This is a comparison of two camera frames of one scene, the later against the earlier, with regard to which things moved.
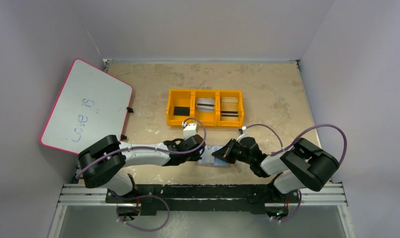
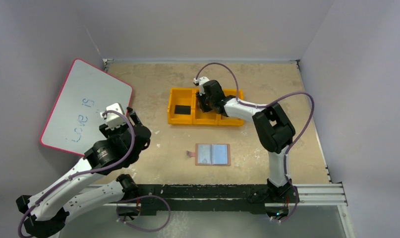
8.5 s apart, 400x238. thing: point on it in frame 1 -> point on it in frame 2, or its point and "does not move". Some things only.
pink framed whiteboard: (92, 106) does not move
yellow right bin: (230, 112) does not move
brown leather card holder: (208, 159) does not move
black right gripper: (230, 149) -> (203, 102)
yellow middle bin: (207, 119) does not move
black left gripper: (193, 144) -> (121, 126)
